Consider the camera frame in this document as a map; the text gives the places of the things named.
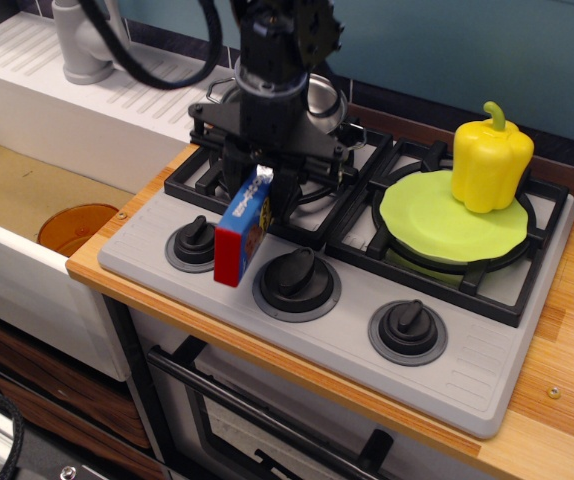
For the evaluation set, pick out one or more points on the blue cookie box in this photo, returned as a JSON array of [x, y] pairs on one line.
[[243, 226]]

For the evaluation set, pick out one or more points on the right black burner grate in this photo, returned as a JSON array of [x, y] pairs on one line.
[[507, 289]]

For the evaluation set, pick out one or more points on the left black burner grate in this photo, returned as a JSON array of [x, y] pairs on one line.
[[199, 181]]

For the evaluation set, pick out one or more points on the black burner grate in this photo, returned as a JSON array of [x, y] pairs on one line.
[[507, 289], [199, 181]]

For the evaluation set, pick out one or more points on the grey toy stove top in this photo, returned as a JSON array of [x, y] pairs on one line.
[[469, 386]]

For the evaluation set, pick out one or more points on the left black stove knob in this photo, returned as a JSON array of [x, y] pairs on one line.
[[191, 248]]

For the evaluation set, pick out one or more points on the oven door with handle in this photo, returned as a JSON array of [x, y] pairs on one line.
[[242, 422]]

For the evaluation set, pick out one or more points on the white toy sink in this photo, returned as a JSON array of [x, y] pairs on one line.
[[63, 144]]

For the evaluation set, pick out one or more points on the wooden drawer cabinet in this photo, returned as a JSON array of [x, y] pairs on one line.
[[77, 405]]

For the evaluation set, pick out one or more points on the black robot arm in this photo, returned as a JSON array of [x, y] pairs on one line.
[[280, 40]]

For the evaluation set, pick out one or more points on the grey toy faucet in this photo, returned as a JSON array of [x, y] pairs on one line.
[[87, 59]]

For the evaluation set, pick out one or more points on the lime green plate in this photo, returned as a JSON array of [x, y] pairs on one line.
[[420, 211]]

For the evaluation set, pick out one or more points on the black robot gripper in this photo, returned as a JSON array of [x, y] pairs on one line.
[[239, 160]]

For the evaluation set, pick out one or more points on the middle black stove knob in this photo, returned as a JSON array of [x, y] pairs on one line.
[[297, 287]]

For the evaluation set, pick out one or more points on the stainless steel pot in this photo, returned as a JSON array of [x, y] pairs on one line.
[[324, 105]]

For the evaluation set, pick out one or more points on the right black stove knob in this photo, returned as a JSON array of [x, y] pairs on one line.
[[408, 333]]

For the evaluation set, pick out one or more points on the black stove knob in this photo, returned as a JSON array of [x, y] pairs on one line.
[[191, 248], [297, 287], [408, 333]]

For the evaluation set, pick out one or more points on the yellow toy bell pepper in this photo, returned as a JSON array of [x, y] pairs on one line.
[[489, 159]]

